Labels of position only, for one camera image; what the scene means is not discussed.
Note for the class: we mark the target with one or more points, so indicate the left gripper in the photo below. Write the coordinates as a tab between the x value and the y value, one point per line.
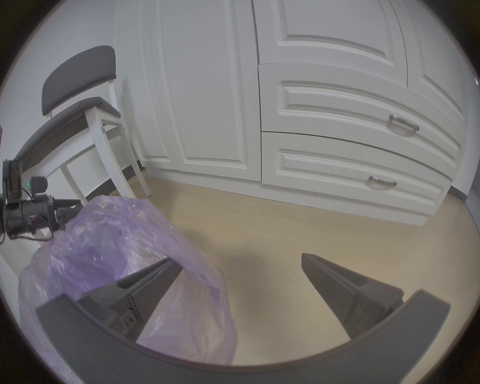
33	217

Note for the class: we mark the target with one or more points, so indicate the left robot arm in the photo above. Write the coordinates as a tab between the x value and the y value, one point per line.
11	180

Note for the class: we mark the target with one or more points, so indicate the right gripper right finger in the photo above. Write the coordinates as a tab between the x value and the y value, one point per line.
345	296

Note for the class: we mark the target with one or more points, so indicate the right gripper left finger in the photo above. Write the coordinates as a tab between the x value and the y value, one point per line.
142	296

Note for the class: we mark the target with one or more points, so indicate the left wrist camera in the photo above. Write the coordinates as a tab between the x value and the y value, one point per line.
39	187

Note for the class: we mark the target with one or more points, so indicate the white wardrobe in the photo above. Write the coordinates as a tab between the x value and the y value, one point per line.
210	93

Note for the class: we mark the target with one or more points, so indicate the purple plastic bag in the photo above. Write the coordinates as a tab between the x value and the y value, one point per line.
112	232

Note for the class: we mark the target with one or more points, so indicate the grey and white chair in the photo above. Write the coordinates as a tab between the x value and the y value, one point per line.
78	75

